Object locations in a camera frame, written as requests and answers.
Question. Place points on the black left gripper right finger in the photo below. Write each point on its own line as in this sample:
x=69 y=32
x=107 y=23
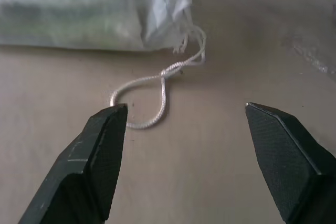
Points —
x=283 y=161

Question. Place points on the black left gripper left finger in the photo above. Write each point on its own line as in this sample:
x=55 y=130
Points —
x=86 y=161

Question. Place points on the green towel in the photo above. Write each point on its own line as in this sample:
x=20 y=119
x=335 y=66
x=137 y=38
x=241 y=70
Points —
x=60 y=11

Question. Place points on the clear plastic wrap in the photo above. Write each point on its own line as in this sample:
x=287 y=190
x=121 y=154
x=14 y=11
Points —
x=312 y=53

